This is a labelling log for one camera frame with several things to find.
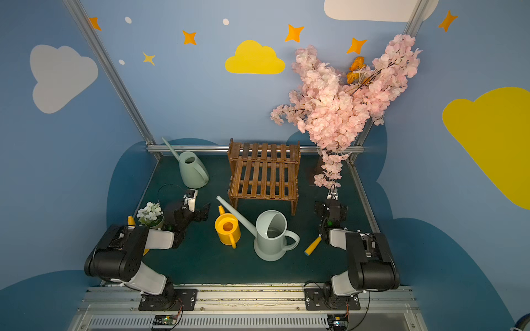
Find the brown wooden slatted shelf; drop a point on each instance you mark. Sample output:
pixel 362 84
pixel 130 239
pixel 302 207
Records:
pixel 264 171

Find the green yellow toy shovel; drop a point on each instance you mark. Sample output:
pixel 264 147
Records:
pixel 310 249

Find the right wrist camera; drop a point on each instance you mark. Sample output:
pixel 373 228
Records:
pixel 332 195

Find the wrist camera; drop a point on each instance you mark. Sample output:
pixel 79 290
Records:
pixel 332 195
pixel 190 197

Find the circuit board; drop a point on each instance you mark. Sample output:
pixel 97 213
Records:
pixel 165 321
pixel 337 322

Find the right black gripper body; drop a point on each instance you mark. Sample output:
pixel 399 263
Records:
pixel 331 206

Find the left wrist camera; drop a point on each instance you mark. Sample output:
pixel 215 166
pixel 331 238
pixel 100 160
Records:
pixel 190 197

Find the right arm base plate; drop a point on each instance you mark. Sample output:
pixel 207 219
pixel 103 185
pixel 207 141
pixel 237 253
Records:
pixel 321 299

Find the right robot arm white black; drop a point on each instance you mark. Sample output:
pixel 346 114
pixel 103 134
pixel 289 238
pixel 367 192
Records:
pixel 370 263

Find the aluminium front rail frame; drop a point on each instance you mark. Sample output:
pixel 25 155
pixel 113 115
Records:
pixel 247 307

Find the pink cherry blossom tree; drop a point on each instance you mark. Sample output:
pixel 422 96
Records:
pixel 333 111

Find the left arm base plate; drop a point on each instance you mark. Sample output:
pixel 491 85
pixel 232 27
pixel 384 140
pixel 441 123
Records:
pixel 179 299

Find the small yellow watering can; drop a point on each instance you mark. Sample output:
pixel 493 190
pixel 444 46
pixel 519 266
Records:
pixel 227 228

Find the large light blue watering can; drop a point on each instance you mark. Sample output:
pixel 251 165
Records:
pixel 272 239

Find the left circuit board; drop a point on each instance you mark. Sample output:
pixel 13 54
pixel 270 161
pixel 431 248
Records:
pixel 165 321

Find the white flower pot plant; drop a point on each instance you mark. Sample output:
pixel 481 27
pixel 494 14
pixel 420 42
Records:
pixel 151 215

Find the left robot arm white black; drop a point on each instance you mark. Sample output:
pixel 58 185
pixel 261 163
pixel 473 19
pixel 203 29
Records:
pixel 118 257

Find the green watering can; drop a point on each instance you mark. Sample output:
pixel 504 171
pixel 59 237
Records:
pixel 193 172

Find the right circuit board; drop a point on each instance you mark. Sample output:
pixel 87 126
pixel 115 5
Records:
pixel 337 322

